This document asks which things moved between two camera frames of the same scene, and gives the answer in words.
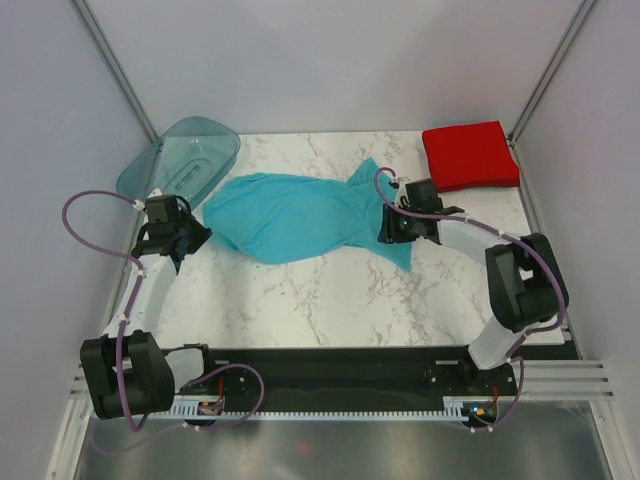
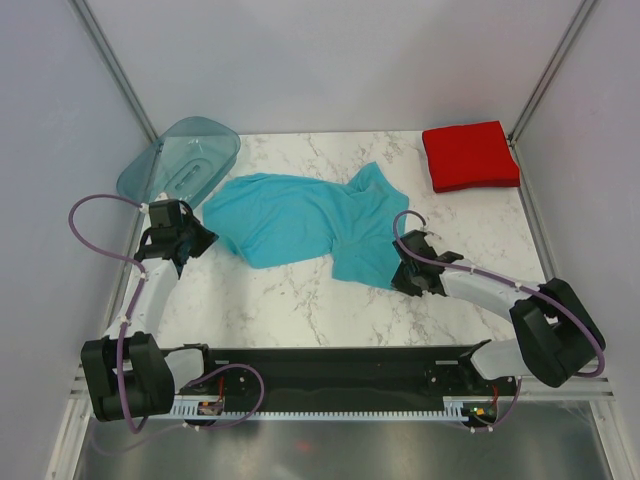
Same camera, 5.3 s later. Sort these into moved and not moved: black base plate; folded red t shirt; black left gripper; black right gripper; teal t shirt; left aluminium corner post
Moved: teal t shirt; black right gripper
Not moved: black left gripper; black base plate; folded red t shirt; left aluminium corner post
